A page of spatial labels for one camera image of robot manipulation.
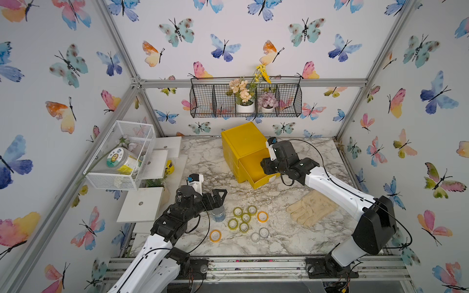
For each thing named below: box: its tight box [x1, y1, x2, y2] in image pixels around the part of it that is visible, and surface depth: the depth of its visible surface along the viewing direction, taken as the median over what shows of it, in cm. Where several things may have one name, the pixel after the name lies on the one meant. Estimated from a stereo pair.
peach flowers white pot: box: [225, 78, 258, 113], surface depth 84 cm
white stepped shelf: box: [116, 136, 188, 236], surface depth 81 cm
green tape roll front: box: [238, 222, 250, 234], surface depth 86 cm
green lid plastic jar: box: [106, 147, 140, 176], surface depth 65 cm
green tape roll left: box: [227, 217, 239, 231], surface depth 87 cm
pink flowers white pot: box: [257, 92, 280, 113], surface depth 90 cm
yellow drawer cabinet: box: [221, 121, 281, 190], surface depth 88 cm
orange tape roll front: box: [209, 228, 222, 243], surface depth 84 cm
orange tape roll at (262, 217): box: [257, 211, 270, 223], surface depth 90 cm
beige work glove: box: [286, 189, 339, 228], surface depth 90 cm
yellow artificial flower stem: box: [250, 63, 272, 91], surface depth 84 cm
